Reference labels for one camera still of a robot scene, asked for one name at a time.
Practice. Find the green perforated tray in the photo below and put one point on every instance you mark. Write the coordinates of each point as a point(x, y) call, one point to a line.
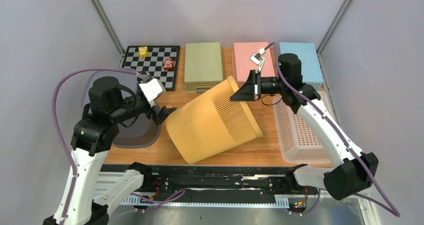
point(203, 67)

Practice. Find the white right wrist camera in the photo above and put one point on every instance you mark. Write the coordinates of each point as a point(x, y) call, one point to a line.
point(259, 60)

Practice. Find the blue perforated tray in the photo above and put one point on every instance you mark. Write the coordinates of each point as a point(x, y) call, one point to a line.
point(310, 65)

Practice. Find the grey mesh basket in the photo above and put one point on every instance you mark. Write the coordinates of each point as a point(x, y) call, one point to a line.
point(133, 133)

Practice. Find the yellow owl toy block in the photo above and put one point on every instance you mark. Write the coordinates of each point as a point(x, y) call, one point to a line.
point(143, 51)

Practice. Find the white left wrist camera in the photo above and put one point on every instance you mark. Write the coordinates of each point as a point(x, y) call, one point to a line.
point(152, 89)

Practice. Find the black white checkerboard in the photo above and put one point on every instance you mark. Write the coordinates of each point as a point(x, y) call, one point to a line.
point(153, 63)

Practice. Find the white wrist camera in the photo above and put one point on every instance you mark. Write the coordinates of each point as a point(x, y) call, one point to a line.
point(152, 89)
point(259, 60)

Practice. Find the red owl toy block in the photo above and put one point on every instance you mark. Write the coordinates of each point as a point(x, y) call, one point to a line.
point(168, 64)

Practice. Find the large white perforated basket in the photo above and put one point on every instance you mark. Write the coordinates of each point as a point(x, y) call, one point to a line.
point(298, 143)

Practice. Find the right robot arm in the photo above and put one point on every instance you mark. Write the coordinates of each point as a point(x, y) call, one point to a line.
point(352, 170)

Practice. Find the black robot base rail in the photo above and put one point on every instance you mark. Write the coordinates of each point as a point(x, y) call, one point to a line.
point(222, 187)

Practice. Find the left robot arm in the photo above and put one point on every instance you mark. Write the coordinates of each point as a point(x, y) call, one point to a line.
point(110, 104)

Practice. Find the pink perforated tray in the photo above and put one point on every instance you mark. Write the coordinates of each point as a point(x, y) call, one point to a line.
point(242, 64)

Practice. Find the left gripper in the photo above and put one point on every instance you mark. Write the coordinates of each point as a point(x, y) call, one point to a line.
point(158, 116)

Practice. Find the yellow ribbed bin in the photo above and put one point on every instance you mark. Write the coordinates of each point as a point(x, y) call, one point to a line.
point(211, 123)

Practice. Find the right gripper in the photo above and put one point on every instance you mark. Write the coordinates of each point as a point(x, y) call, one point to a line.
point(251, 90)

